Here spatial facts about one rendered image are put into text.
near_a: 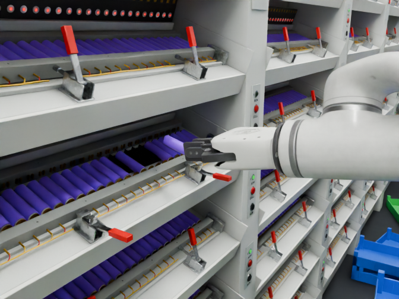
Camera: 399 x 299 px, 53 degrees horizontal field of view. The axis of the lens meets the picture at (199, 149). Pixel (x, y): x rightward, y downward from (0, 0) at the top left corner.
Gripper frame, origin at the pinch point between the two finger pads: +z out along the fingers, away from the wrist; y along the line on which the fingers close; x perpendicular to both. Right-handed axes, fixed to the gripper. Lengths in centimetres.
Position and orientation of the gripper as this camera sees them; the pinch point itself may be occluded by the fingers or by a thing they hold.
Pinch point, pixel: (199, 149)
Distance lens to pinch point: 68.0
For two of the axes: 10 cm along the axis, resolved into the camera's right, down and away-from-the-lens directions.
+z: -8.2, 0.1, 5.7
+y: -5.5, 2.5, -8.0
